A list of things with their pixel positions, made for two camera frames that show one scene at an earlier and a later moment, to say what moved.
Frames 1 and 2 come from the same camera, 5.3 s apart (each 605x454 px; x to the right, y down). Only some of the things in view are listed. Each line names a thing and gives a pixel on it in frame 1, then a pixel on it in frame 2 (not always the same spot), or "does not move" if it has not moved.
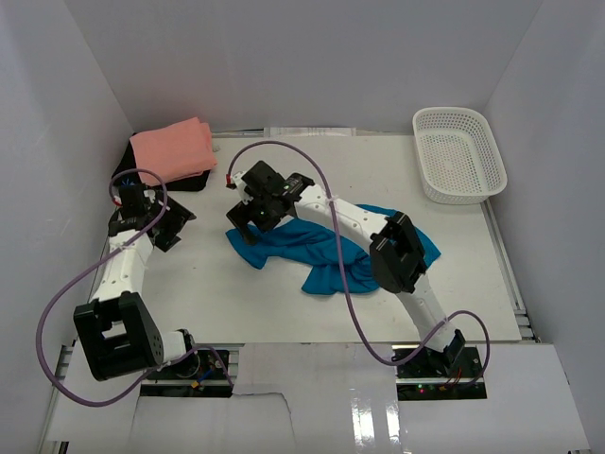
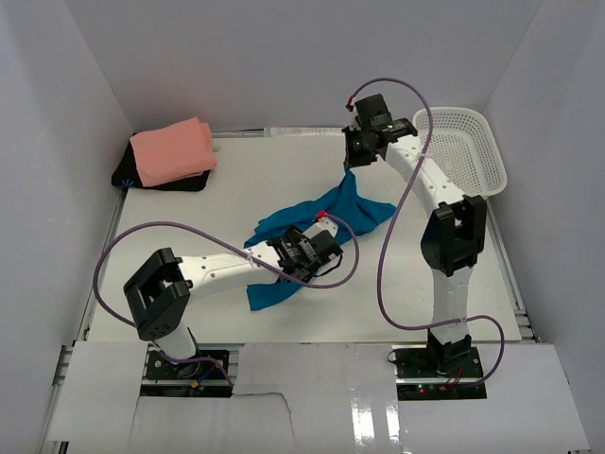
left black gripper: [178, 217] → [294, 234]
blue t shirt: [302, 240] → [344, 205]
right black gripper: [241, 215] → [352, 160]
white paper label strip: [307, 131] does not move
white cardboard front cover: [333, 398] does not move
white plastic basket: [460, 164] does not move
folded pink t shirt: [175, 151] does not move
